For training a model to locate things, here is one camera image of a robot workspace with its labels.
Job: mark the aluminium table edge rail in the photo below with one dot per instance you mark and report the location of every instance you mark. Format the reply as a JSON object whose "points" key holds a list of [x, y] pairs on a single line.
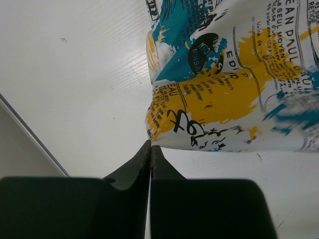
{"points": [[32, 136]]}

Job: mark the printed white teal yellow shorts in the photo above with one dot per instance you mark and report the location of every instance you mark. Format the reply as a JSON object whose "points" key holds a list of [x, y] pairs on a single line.
{"points": [[234, 75]]}

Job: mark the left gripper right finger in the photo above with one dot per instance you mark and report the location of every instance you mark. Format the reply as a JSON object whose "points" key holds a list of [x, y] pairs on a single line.
{"points": [[183, 208]]}

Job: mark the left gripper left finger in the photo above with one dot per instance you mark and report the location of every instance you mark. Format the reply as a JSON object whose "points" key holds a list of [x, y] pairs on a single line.
{"points": [[114, 207]]}

